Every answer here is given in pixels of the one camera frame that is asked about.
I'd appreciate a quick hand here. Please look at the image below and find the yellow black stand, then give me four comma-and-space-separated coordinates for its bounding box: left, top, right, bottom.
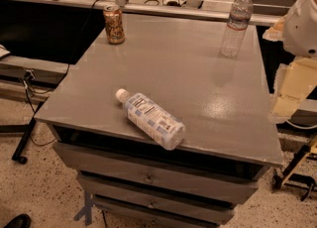
271, 136, 317, 202

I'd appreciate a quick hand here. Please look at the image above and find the black cable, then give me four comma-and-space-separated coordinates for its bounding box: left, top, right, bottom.
19, 0, 106, 147

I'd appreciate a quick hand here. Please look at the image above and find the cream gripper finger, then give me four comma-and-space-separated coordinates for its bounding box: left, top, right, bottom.
268, 57, 317, 124

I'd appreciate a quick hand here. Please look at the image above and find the white power strip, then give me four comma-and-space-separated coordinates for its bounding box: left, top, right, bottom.
162, 0, 186, 7

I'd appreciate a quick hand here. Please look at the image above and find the clear water bottle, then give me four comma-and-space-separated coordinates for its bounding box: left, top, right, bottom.
220, 0, 254, 57

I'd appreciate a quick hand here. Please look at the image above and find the black shoe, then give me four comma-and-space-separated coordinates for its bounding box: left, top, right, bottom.
3, 214, 31, 228

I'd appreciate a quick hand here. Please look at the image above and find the black stand leg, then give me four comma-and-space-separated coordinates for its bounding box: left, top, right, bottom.
0, 101, 46, 166

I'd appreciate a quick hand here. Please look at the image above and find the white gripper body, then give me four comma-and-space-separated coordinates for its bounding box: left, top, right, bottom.
263, 17, 285, 42

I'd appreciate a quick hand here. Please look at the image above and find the blue plastic bottle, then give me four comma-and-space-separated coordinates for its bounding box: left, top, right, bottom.
116, 88, 185, 151

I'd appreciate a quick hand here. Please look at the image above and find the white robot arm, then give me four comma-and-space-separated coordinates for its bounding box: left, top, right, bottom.
263, 0, 317, 124

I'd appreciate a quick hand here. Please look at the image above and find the gold soda can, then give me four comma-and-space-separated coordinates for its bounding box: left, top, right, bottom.
103, 4, 125, 45

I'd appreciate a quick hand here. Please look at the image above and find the grey drawer cabinet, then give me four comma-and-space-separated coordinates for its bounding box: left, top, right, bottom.
37, 14, 282, 228

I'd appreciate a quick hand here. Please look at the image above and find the white cable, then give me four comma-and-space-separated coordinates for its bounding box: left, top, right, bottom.
285, 119, 317, 131

